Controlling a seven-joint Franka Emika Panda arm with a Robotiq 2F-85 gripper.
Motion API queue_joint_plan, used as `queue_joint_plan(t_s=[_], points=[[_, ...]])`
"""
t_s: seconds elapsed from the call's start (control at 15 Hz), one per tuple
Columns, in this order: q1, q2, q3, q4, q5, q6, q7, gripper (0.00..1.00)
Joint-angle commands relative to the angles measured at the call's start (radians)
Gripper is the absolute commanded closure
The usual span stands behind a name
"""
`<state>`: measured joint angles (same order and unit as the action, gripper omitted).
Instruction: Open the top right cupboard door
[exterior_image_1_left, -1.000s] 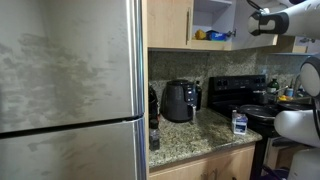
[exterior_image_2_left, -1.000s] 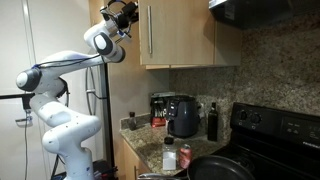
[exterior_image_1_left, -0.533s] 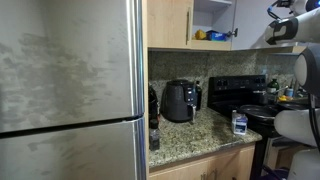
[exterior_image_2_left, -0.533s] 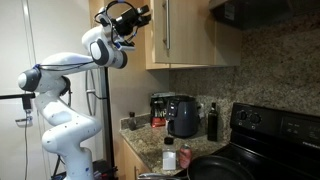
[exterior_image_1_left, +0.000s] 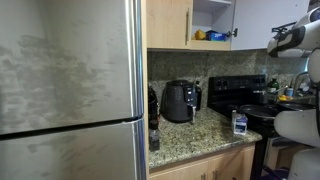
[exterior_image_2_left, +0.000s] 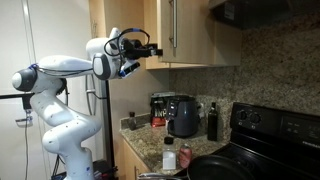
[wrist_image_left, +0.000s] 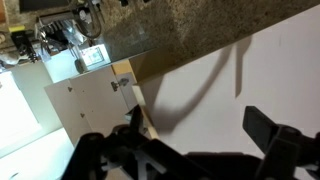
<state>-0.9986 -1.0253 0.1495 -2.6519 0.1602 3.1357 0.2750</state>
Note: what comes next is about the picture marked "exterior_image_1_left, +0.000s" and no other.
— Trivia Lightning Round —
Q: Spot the dark wide pan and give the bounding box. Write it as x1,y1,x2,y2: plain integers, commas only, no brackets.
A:
276,101,316,113

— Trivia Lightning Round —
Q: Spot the small dark pepper grinder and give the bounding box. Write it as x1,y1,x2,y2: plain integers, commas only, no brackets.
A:
148,118,161,152

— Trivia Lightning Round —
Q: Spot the dark glass bottle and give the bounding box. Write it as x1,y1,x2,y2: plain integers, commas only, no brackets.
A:
194,80,203,112

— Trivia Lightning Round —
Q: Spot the tall wooden side panel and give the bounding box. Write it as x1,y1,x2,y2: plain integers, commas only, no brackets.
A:
141,0,150,180

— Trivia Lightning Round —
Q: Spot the dark grey air fryer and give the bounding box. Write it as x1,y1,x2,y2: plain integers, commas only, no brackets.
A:
160,79,198,124

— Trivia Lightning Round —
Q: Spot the stainless steel refrigerator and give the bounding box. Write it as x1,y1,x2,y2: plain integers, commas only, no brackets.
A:
0,0,148,180

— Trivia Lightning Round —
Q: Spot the yellow sponge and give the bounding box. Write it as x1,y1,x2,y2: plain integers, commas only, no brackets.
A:
277,94,293,102

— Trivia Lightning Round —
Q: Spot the green glass bottle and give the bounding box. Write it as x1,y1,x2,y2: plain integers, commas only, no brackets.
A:
266,78,280,96

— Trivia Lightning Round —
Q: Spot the light wood cupboard door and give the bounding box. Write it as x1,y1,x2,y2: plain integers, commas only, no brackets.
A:
146,0,194,50
229,0,312,52

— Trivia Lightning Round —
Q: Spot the wooden base cabinet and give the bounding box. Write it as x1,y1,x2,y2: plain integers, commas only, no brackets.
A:
148,142,257,180

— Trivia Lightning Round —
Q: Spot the clear plastic bottle black cap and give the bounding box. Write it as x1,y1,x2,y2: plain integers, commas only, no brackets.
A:
231,109,249,136

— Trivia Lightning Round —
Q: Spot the black electric stove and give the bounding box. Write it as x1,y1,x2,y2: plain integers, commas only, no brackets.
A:
207,74,284,180

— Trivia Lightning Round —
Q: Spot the black frying pan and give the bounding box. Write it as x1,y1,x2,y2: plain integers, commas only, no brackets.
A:
237,104,282,122

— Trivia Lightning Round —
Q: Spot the chrome sink faucet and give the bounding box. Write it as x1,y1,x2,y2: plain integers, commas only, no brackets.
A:
293,71,313,97

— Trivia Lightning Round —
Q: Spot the yellow bag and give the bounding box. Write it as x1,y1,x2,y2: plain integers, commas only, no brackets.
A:
194,29,208,41

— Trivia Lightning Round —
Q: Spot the wooden wall cupboard body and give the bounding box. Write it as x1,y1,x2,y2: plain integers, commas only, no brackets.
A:
190,0,235,52

